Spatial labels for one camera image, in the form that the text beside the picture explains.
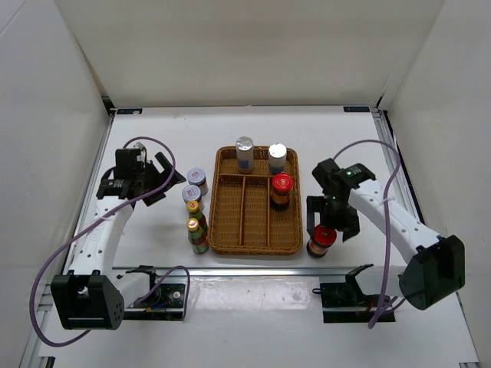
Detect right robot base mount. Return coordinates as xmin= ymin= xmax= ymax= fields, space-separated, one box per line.
xmin=311 ymin=281 xmax=379 ymax=324

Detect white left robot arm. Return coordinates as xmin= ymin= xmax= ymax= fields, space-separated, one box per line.
xmin=51 ymin=146 xmax=303 ymax=330

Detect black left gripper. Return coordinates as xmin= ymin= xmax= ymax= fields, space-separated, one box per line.
xmin=135 ymin=153 xmax=186 ymax=206

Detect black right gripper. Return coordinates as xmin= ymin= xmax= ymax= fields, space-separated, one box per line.
xmin=306 ymin=195 xmax=360 ymax=242

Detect near grey-lid spice jar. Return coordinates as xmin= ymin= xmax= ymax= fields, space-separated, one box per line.
xmin=182 ymin=185 xmax=204 ymax=209

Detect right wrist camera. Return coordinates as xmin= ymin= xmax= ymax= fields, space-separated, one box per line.
xmin=312 ymin=158 xmax=340 ymax=192

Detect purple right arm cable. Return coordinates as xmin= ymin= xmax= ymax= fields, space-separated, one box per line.
xmin=331 ymin=139 xmax=407 ymax=330

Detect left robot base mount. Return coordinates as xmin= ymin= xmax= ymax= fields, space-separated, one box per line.
xmin=124 ymin=265 xmax=191 ymax=321

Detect red-lid sauce jar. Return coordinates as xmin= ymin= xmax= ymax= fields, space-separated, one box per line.
xmin=270 ymin=172 xmax=295 ymax=211
xmin=306 ymin=225 xmax=337 ymax=258

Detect brown wicker divided tray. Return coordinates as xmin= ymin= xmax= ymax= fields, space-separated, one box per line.
xmin=207 ymin=146 xmax=303 ymax=256

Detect yellow-cap sauce bottle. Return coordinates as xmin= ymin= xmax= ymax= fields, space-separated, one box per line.
xmin=186 ymin=218 xmax=209 ymax=254
xmin=186 ymin=200 xmax=208 ymax=232

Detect grey-lid spice jar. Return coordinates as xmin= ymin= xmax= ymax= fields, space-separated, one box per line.
xmin=186 ymin=167 xmax=209 ymax=196
xmin=182 ymin=185 xmax=204 ymax=209

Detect far grey-lid spice jar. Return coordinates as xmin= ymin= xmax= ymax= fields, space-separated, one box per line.
xmin=186 ymin=167 xmax=209 ymax=196

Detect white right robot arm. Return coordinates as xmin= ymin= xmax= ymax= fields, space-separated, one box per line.
xmin=312 ymin=159 xmax=465 ymax=311

